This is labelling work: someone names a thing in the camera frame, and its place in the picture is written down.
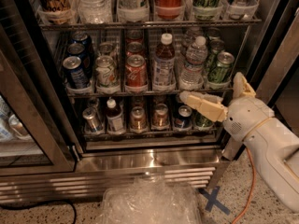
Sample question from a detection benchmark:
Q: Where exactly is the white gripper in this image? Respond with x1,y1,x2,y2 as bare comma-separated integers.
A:
179,72,275,141

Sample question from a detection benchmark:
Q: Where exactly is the orange soda can front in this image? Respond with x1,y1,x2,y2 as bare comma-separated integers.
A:
152,104,169,128

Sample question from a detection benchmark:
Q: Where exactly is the orange soda can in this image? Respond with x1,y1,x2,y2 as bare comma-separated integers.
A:
152,104,169,128
130,106,147,132

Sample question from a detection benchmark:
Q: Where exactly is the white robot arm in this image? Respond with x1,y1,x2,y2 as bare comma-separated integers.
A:
179,72,299,213

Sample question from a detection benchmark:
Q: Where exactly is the green can middle front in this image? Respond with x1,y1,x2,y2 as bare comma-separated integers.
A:
207,51,235,83

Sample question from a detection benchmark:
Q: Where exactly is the green can bottom front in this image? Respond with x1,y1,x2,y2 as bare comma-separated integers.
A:
195,113,213,128

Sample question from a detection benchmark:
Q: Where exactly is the water bottle middle shelf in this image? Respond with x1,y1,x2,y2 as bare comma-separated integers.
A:
181,36,208,85

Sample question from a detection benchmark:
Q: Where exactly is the water bottle shelf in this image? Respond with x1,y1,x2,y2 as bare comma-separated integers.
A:
181,36,208,85
78,0,112,24

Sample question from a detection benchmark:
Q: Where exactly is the blue pepsi can bottom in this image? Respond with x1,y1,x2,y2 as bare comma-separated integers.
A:
174,105,192,129

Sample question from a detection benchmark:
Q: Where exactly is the open fridge door right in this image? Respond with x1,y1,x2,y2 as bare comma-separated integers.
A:
221,7,299,161

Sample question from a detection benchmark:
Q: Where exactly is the tea bottle middle shelf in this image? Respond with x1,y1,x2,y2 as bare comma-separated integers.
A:
153,33,175,86

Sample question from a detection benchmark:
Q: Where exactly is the tea bottle shelf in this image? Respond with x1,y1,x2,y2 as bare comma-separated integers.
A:
153,33,175,86
106,98,124,133

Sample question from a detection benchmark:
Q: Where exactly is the orange soda can left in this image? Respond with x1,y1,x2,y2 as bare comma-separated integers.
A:
130,106,147,132

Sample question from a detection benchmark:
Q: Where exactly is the red coke can front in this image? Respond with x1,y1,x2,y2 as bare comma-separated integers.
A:
125,55,147,87

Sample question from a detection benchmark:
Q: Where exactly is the red coke can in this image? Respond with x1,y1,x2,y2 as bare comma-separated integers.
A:
154,0,181,20
126,42,145,57
125,55,147,87

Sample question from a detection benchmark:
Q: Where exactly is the green can top shelf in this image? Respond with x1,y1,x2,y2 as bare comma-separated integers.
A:
192,0,220,21

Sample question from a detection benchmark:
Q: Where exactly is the red coke can top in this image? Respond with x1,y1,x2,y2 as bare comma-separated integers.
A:
154,0,181,20

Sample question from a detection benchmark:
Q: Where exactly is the tea bottle bottom shelf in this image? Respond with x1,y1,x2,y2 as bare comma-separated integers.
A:
106,98,124,133

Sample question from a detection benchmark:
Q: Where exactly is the white green can middle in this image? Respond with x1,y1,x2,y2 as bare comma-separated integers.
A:
95,55,118,87

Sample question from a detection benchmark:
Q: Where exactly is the silver can bottom left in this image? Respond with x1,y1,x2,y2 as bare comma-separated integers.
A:
82,107,103,133

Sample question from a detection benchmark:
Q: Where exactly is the stainless steel fridge cabinet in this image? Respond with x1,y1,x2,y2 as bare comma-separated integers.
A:
0,0,298,204

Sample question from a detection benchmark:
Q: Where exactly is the blue can middle front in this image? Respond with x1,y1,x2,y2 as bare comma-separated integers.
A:
63,56,90,89

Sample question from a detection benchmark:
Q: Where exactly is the water bottle top shelf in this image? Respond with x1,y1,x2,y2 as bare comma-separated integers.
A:
78,0,112,24

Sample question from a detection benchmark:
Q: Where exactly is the glass fridge door left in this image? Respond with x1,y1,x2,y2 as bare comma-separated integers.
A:
0,26,75,175

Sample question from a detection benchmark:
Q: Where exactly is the tan can top left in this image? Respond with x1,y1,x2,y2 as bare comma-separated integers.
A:
40,0,71,24

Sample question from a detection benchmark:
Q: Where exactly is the blue tape cross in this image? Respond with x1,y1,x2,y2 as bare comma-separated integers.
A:
199,186,231,215

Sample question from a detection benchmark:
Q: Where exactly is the clear plastic wrap bundle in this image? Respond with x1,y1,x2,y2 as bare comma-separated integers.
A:
96,178,202,224

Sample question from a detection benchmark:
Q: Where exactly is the orange power cable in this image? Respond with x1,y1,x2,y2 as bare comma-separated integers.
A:
231,147,256,224

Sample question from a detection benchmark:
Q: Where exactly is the black cable on floor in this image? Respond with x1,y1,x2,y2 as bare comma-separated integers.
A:
0,199,78,224

